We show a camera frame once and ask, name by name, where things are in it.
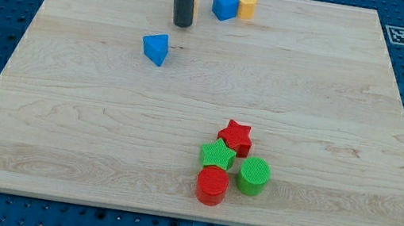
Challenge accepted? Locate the blue triangle block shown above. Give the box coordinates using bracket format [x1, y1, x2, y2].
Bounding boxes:
[142, 34, 169, 67]

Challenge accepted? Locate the red star block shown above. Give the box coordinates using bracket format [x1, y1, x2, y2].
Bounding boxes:
[217, 119, 252, 159]

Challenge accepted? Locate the green star block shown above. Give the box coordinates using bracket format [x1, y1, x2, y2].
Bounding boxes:
[199, 138, 236, 170]

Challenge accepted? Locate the red cylinder block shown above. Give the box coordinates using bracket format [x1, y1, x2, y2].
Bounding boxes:
[195, 165, 229, 206]

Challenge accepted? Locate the green cylinder block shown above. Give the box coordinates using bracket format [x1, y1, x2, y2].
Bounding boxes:
[236, 156, 271, 196]

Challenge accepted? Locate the light wooden board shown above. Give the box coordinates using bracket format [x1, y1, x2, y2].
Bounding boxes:
[0, 0, 404, 226]

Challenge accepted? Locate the yellow block behind rod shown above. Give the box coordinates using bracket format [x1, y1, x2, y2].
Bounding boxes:
[192, 0, 199, 25]

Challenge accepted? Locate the blue cube block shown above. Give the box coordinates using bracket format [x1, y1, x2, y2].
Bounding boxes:
[212, 0, 239, 21]

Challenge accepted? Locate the yellow hexagon block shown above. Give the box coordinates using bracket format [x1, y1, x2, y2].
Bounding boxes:
[237, 0, 257, 20]

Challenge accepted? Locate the white fiducial marker tag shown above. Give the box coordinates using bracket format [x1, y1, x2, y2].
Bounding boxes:
[386, 25, 404, 46]

